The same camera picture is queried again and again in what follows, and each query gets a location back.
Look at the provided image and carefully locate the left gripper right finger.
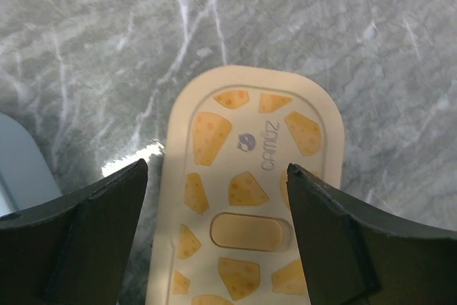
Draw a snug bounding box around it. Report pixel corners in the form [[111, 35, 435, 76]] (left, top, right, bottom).
[[287, 164, 456, 304]]

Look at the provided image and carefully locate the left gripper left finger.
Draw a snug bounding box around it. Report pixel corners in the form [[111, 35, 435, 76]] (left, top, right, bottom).
[[1, 159, 148, 304]]

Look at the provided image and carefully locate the blue lunch box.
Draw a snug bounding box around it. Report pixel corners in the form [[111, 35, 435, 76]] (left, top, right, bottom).
[[0, 114, 62, 216]]

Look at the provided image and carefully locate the beige patterned lid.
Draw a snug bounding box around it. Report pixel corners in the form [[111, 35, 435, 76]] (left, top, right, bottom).
[[146, 66, 344, 304]]

